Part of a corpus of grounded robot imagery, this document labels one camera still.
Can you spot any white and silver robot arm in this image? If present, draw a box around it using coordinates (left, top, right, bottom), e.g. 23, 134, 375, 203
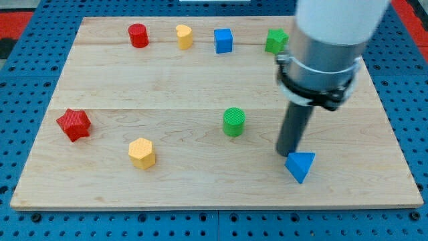
277, 0, 390, 108

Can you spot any green cylinder block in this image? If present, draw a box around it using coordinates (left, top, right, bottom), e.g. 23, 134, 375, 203
223, 107, 246, 137

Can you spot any wooden board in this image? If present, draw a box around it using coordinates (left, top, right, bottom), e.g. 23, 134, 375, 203
10, 17, 423, 211

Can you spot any yellow hexagon block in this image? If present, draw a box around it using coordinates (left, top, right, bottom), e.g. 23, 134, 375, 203
128, 138, 156, 170

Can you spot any blue cube block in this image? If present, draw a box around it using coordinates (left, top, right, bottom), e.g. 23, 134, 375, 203
214, 28, 233, 54

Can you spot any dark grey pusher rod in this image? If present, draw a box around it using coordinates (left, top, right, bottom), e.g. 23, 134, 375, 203
276, 102, 314, 157

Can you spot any yellow heart block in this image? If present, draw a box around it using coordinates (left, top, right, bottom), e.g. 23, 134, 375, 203
175, 24, 193, 50

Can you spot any blue triangle block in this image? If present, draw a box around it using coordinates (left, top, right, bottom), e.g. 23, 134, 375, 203
285, 152, 316, 184

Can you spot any green star block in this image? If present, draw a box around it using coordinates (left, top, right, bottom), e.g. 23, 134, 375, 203
265, 29, 289, 54

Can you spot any red cylinder block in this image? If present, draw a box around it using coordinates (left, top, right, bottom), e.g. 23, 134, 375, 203
128, 23, 149, 48

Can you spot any red star block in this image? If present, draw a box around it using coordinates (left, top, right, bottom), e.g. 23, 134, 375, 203
56, 108, 91, 142

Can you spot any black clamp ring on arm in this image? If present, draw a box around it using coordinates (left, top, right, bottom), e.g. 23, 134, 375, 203
275, 52, 362, 112

